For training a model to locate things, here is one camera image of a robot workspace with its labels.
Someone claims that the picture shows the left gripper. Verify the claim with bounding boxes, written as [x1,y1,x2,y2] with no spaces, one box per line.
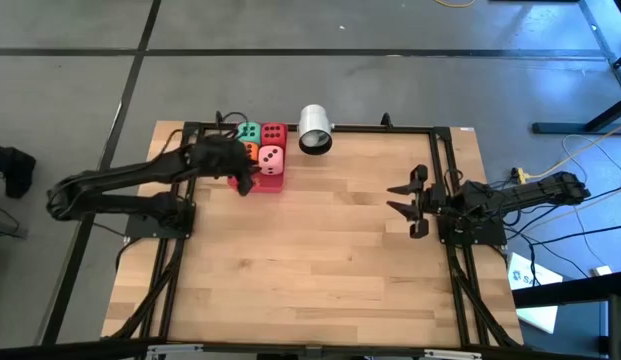
[187,133,263,197]

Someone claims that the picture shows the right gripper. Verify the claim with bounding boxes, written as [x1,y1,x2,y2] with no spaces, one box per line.
[386,164,464,240]

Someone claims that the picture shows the large pink foam die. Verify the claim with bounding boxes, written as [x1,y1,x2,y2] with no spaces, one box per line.
[257,144,286,177]

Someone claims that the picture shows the large teal foam die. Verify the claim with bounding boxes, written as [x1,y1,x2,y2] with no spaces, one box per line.
[237,121,263,145]

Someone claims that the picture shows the large red foam die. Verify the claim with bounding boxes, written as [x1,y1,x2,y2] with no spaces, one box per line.
[260,122,289,149]

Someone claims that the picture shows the pink plastic tray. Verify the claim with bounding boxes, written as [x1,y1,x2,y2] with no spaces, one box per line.
[226,119,290,194]

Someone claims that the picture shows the white cylinder with black opening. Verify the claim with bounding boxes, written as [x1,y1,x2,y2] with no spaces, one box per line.
[297,103,336,156]

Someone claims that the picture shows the black floor stand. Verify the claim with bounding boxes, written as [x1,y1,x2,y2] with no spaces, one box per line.
[532,0,621,135]

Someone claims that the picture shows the white printed box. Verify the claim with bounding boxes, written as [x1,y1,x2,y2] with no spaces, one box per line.
[507,252,565,335]

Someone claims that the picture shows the black furniture bar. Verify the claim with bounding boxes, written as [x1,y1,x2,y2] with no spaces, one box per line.
[512,271,621,360]

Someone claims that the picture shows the person's foot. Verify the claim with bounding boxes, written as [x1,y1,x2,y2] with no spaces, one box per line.
[0,142,37,199]

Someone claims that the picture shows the dark stand leg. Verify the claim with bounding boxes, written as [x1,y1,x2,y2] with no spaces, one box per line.
[0,201,29,240]

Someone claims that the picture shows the black rig beam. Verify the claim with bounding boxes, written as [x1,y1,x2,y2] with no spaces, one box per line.
[0,337,621,360]

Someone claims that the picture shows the black right camera cable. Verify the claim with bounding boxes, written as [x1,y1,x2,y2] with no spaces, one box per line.
[442,167,466,194]

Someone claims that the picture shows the black camera cable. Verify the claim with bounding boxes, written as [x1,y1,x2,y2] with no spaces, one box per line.
[215,110,251,144]
[442,167,466,194]

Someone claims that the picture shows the black left camera cable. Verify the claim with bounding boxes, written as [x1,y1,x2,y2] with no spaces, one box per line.
[215,110,251,144]

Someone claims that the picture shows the black aluminium table frame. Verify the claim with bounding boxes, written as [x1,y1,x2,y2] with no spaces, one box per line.
[102,110,524,351]

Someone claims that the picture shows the silver frame bracket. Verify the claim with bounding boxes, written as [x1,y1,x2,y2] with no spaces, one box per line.
[146,343,205,359]
[423,348,484,360]

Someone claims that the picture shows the black floor cable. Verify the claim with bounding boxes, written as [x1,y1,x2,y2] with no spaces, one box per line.
[502,184,621,281]

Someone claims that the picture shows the tan floor cable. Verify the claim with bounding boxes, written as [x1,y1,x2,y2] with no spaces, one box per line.
[554,119,621,224]

